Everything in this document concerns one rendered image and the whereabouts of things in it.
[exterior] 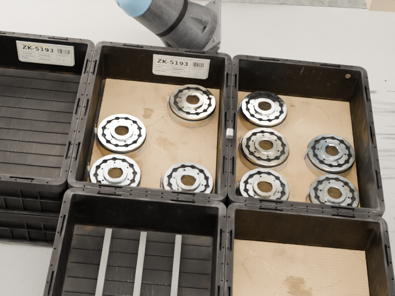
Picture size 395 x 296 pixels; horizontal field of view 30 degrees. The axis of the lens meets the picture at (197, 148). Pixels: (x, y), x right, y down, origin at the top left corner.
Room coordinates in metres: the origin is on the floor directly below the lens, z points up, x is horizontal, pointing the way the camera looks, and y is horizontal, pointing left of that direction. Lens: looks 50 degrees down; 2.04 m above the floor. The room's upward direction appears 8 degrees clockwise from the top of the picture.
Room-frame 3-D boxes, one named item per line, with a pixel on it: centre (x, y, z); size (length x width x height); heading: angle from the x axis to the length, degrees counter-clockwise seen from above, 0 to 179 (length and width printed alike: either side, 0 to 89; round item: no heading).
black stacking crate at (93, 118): (0.99, 0.09, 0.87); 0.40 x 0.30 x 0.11; 3
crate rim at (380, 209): (1.01, -0.21, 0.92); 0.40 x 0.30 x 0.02; 3
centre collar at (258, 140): (1.01, -0.14, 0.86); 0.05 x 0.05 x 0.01
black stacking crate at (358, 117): (1.01, -0.21, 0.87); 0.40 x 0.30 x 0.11; 3
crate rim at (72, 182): (0.99, 0.09, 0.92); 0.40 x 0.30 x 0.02; 3
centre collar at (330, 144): (1.01, -0.28, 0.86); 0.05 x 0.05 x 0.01
